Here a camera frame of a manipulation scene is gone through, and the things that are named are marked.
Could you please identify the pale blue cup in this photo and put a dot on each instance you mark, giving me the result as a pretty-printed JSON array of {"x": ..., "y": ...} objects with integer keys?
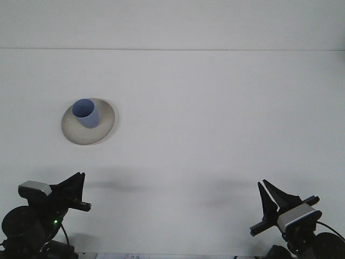
[{"x": 87, "y": 116}]

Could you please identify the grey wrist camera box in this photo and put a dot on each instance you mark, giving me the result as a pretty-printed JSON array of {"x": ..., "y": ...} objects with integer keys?
[
  {"x": 35, "y": 189},
  {"x": 296, "y": 217}
]

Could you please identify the pale round plate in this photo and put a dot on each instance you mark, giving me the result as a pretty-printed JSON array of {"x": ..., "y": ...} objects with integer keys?
[{"x": 86, "y": 136}]

